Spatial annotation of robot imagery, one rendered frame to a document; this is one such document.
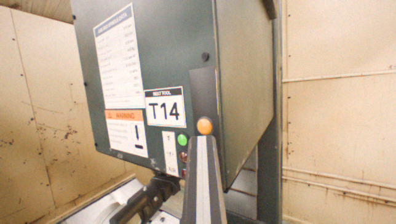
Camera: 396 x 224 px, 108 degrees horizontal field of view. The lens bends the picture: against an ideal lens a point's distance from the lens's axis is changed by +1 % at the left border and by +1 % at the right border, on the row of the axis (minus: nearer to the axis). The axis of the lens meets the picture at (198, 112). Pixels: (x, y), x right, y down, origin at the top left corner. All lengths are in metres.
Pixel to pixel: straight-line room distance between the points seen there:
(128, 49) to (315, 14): 1.15
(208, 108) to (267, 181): 0.86
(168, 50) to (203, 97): 0.10
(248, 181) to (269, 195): 0.14
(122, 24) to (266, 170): 0.94
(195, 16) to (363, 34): 1.13
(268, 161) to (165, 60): 0.83
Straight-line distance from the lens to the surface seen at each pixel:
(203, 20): 0.24
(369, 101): 1.29
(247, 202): 1.12
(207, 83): 0.22
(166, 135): 0.29
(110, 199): 1.71
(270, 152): 0.95
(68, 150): 1.50
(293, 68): 1.23
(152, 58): 0.30
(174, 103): 0.26
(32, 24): 1.53
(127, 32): 0.36
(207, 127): 0.22
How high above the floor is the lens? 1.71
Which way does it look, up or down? 8 degrees down
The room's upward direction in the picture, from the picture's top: 5 degrees counter-clockwise
